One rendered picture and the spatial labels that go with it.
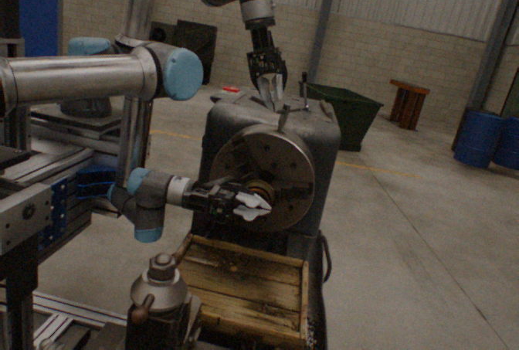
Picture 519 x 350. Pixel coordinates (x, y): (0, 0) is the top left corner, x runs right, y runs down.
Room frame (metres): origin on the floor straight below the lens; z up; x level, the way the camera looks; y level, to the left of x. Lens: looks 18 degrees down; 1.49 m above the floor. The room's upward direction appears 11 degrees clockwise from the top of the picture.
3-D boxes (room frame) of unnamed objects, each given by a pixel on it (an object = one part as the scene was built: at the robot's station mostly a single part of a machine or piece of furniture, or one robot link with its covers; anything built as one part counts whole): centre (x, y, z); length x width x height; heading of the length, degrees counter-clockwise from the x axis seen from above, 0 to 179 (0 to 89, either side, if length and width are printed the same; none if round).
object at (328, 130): (1.46, -0.04, 1.06); 0.59 x 0.48 x 0.39; 175
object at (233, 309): (0.80, 0.00, 0.89); 0.36 x 0.30 x 0.04; 85
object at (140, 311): (0.39, 0.11, 1.13); 0.04 x 0.02 x 0.02; 175
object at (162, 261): (0.44, 0.11, 1.17); 0.04 x 0.04 x 0.03
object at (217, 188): (0.85, 0.10, 1.08); 0.12 x 0.09 x 0.08; 84
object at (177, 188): (0.86, 0.18, 1.09); 0.08 x 0.05 x 0.08; 174
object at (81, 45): (1.15, 0.57, 1.33); 0.13 x 0.12 x 0.14; 139
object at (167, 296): (0.44, 0.11, 1.13); 0.08 x 0.08 x 0.03
